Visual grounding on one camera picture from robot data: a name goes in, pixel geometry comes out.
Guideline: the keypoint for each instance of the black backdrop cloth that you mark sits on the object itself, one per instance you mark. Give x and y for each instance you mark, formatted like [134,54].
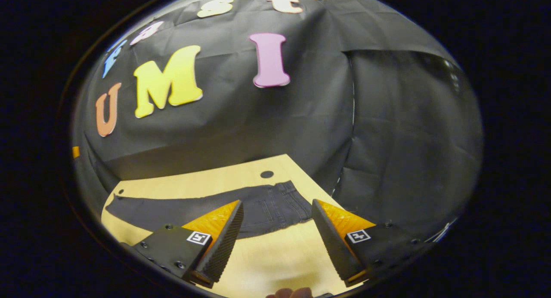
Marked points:
[310,117]

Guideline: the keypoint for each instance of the black jeans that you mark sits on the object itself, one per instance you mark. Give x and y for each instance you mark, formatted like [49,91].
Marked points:
[271,207]

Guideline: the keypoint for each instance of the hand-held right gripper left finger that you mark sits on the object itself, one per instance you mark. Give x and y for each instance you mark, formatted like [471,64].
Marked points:
[224,242]

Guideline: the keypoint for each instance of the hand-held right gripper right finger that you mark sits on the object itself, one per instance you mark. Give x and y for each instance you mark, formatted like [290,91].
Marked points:
[331,242]

